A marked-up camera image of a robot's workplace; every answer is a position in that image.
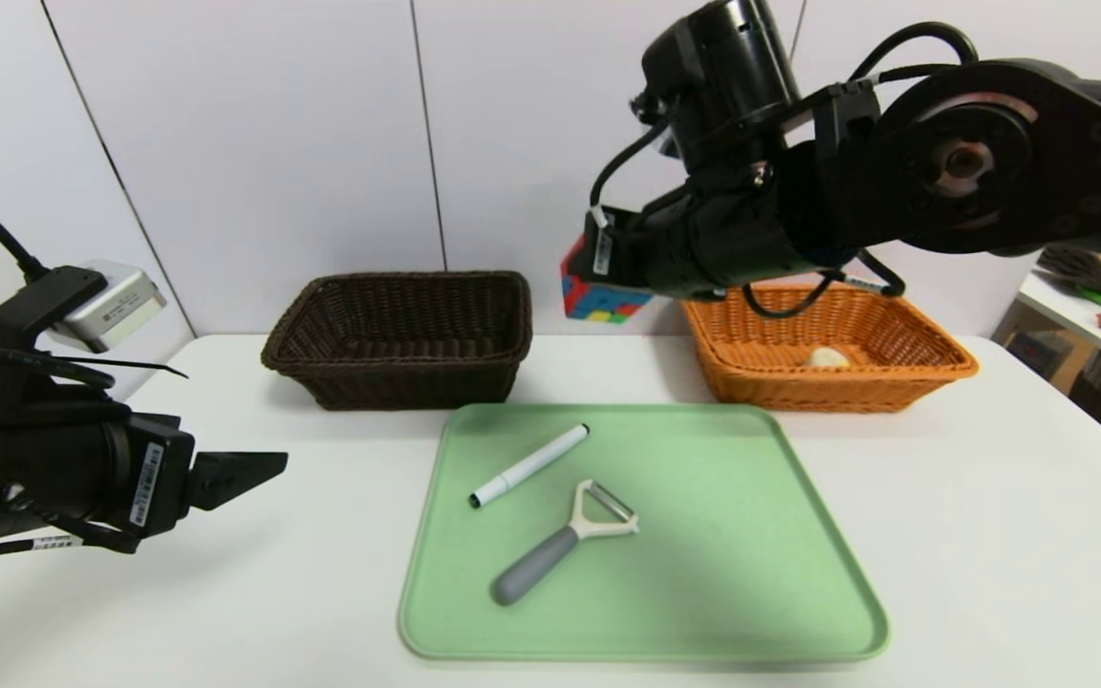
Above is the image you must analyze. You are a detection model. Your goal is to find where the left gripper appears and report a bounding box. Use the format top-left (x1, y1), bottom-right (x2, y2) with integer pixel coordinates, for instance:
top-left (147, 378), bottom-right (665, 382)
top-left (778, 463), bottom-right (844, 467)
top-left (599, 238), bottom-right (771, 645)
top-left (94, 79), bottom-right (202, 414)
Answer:
top-left (30, 413), bottom-right (289, 540)

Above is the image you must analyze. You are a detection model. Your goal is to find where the white marker pen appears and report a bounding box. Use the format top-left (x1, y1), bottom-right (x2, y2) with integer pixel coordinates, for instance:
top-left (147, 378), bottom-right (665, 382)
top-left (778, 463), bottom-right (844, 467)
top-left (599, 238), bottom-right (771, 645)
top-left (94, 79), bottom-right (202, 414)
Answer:
top-left (469, 424), bottom-right (590, 509)

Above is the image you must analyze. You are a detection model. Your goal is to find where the grey handled white peeler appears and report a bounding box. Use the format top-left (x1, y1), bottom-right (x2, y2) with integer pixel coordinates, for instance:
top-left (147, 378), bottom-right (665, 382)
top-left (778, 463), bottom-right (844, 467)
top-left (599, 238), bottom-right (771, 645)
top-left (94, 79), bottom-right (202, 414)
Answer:
top-left (491, 480), bottom-right (641, 606)

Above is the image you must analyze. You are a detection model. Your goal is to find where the colourful puzzle cube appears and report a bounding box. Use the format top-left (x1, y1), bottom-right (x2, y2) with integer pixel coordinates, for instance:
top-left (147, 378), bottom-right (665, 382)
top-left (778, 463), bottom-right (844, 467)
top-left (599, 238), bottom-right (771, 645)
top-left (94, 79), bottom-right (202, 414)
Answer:
top-left (560, 234), bottom-right (655, 324)

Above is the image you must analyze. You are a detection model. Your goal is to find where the dark brown wicker basket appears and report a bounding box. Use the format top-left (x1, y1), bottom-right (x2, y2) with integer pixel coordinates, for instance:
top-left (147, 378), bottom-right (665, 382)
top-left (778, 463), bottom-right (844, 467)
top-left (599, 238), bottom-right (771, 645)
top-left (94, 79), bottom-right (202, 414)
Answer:
top-left (260, 270), bottom-right (533, 412)

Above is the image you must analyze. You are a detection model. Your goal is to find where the orange wicker basket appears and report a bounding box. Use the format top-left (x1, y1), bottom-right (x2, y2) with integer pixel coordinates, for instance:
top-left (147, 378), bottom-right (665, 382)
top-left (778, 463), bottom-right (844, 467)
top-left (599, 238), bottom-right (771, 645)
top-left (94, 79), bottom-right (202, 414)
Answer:
top-left (680, 283), bottom-right (980, 414)

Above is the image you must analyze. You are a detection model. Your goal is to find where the light green plastic tray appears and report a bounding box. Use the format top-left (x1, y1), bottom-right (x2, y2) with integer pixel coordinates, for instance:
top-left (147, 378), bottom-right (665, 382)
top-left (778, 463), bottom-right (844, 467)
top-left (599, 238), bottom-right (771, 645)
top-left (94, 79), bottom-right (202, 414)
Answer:
top-left (399, 403), bottom-right (891, 662)

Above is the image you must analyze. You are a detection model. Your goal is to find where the white side table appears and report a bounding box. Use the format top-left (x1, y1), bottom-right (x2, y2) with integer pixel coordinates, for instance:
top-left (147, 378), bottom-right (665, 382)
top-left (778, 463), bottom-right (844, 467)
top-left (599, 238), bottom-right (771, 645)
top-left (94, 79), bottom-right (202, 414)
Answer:
top-left (1014, 258), bottom-right (1101, 376)

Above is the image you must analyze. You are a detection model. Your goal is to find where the dark bristle brush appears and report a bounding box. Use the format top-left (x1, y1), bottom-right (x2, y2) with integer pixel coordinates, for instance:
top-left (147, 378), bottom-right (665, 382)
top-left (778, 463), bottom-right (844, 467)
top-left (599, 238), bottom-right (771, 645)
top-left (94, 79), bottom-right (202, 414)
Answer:
top-left (1038, 244), bottom-right (1101, 299)

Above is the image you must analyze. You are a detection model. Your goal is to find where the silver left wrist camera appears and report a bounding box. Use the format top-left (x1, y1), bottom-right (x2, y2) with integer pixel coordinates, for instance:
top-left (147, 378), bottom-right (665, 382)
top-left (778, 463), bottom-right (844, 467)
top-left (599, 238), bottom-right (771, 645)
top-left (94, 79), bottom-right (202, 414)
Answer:
top-left (52, 260), bottom-right (169, 353)

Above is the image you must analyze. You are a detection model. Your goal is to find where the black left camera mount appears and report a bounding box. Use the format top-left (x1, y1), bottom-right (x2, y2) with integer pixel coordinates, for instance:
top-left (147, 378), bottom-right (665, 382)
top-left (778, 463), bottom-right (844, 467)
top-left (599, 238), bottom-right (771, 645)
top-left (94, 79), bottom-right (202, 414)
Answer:
top-left (0, 268), bottom-right (110, 402)

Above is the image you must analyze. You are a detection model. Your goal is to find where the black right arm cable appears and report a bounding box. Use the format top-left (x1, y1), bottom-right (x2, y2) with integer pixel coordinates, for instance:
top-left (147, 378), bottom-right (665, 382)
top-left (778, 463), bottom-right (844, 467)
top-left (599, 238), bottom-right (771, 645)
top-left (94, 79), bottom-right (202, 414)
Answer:
top-left (742, 21), bottom-right (982, 319)

